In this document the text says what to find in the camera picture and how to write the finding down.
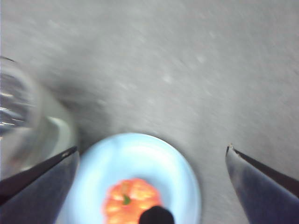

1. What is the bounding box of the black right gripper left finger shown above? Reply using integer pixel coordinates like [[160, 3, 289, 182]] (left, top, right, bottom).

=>
[[0, 146, 79, 224]]

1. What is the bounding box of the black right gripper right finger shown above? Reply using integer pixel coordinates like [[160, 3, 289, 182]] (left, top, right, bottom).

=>
[[225, 144, 299, 224]]

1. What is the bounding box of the blue round plate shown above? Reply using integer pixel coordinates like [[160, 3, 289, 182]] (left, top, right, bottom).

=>
[[56, 133, 203, 224]]

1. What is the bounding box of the small orange pumpkin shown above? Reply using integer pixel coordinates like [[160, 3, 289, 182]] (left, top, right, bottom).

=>
[[101, 177, 163, 224]]

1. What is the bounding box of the pale green electric steamer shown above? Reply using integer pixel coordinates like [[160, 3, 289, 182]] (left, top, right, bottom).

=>
[[0, 56, 80, 182]]

